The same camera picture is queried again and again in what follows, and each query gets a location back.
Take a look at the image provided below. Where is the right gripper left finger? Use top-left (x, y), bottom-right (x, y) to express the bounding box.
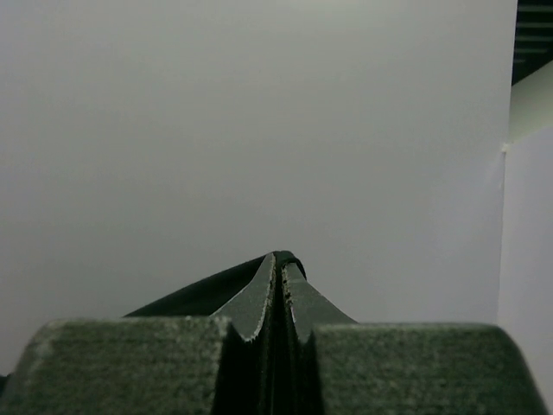
top-left (0, 253), bottom-right (277, 415)

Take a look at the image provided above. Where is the black t shirt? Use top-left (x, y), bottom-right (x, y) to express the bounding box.
top-left (123, 250), bottom-right (310, 320)

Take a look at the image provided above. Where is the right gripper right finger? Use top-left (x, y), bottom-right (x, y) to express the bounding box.
top-left (278, 259), bottom-right (548, 415)

